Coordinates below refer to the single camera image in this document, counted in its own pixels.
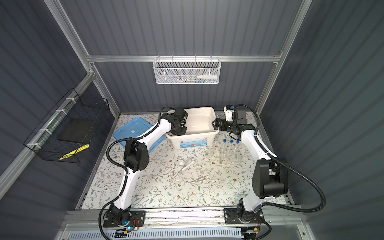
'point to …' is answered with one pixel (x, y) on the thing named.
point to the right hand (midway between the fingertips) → (221, 123)
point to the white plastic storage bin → (200, 132)
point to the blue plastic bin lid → (134, 128)
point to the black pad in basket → (76, 130)
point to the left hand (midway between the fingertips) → (181, 132)
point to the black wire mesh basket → (44, 141)
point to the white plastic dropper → (187, 166)
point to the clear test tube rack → (226, 160)
